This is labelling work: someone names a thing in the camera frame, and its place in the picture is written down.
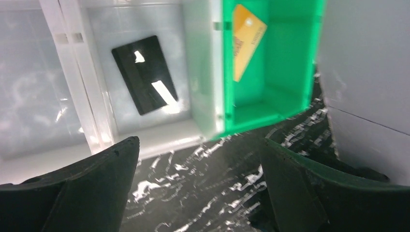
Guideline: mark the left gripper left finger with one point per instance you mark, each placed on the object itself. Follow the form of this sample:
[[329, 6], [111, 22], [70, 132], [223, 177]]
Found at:
[[87, 196]]

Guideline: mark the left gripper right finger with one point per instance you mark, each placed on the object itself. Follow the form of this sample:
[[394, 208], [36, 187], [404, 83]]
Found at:
[[320, 194]]

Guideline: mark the black credit card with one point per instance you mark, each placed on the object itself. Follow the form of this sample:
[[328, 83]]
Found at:
[[145, 72]]

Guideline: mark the orange credit card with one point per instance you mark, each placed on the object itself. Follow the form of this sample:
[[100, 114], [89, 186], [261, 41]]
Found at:
[[248, 32]]

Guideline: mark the white bin front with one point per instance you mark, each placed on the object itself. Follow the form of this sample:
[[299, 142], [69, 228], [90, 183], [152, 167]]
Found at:
[[49, 115]]

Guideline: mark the green plastic bin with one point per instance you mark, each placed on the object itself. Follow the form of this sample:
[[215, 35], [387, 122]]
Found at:
[[278, 81]]

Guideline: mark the white bin near green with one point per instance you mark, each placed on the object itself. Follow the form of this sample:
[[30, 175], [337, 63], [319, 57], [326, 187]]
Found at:
[[189, 32]]

